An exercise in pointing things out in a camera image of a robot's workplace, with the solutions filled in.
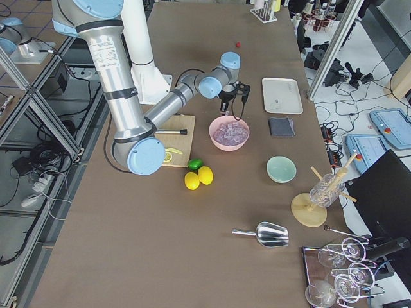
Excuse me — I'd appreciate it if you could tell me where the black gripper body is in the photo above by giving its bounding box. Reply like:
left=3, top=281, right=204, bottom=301
left=219, top=90, right=236, bottom=105

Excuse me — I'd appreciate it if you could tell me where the clear ice cubes pile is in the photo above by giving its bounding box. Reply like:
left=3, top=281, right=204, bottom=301
left=213, top=121, right=249, bottom=146

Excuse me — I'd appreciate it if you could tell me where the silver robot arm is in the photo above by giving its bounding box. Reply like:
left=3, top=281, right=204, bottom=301
left=1, top=17, right=44, bottom=64
left=52, top=1, right=241, bottom=175

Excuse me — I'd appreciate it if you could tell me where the wooden cup drying stand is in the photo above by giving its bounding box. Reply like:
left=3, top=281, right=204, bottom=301
left=291, top=152, right=357, bottom=227

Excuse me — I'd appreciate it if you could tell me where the metal ice scoop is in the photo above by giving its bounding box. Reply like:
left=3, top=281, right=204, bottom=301
left=232, top=221, right=289, bottom=248

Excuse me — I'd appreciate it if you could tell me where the pink bowl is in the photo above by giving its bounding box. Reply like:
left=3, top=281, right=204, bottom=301
left=209, top=115, right=250, bottom=151

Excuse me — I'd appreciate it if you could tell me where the wooden cutting board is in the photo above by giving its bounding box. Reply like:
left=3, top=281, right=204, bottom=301
left=155, top=115, right=195, bottom=167

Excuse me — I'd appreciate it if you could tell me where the cream rabbit serving tray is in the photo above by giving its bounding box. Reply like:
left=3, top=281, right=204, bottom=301
left=262, top=77, right=303, bottom=115

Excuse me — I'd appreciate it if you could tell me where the grey folded cloth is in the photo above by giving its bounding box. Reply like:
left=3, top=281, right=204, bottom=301
left=268, top=117, right=295, bottom=137

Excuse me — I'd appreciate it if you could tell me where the green lime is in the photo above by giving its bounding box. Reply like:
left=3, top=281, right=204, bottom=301
left=188, top=158, right=204, bottom=171

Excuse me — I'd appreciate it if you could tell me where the yellow plastic knife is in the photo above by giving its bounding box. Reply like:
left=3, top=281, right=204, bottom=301
left=166, top=148, right=183, bottom=155

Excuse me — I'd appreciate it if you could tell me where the yellow lemon near board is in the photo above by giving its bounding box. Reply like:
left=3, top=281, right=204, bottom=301
left=198, top=166, right=214, bottom=185

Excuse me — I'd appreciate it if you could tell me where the lemon slice inner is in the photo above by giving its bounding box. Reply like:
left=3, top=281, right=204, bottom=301
left=164, top=152, right=173, bottom=162

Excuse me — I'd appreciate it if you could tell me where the yellow lemon far from board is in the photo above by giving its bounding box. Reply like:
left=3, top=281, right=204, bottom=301
left=184, top=171, right=200, bottom=190

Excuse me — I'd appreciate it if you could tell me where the mint green bowl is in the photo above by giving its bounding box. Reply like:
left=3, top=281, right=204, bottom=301
left=266, top=156, right=297, bottom=184

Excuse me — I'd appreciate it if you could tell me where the clear glass on stand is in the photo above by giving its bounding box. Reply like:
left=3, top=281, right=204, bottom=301
left=310, top=174, right=345, bottom=208

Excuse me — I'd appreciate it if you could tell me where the blue teach pendant lower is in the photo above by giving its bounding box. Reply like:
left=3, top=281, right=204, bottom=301
left=345, top=134, right=390, bottom=174

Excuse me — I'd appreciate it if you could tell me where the blue teach pendant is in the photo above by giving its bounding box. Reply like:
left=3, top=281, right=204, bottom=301
left=369, top=108, right=410, bottom=150
left=345, top=134, right=390, bottom=174

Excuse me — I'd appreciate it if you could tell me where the blue teach pendant upper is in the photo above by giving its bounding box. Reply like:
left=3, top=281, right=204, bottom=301
left=369, top=108, right=410, bottom=150

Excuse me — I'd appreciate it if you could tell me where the black monitor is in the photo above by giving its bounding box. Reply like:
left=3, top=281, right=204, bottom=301
left=345, top=150, right=410, bottom=239

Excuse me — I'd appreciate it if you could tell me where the black glass rack tray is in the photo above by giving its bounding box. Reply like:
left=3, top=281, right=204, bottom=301
left=302, top=238, right=385, bottom=307

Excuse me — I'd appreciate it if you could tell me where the wine glass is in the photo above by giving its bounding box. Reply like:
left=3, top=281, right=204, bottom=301
left=305, top=280, right=337, bottom=308

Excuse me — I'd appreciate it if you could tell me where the white wire rack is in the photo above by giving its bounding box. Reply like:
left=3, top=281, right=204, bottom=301
left=250, top=0, right=277, bottom=24

